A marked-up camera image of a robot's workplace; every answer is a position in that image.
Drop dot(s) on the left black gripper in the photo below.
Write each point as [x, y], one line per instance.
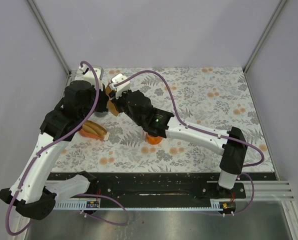
[102, 93]

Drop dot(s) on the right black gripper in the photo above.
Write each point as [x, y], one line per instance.
[117, 101]

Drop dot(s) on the brown paper coffee filter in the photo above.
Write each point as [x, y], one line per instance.
[110, 105]

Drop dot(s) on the paper filter holder box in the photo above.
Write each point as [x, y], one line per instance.
[88, 135]

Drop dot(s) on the orange glass carafe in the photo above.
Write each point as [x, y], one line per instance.
[153, 140]

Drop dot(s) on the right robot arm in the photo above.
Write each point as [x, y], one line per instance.
[230, 145]

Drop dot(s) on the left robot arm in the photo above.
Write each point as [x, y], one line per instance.
[29, 194]

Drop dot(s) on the stack of brown filters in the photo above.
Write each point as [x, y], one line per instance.
[95, 129]

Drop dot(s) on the floral patterned mat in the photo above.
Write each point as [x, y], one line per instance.
[209, 97]

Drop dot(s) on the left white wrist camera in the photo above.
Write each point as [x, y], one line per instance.
[88, 75]

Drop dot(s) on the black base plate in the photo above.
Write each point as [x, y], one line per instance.
[193, 185]

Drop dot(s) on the white slotted cable duct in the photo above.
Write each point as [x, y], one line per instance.
[146, 203]

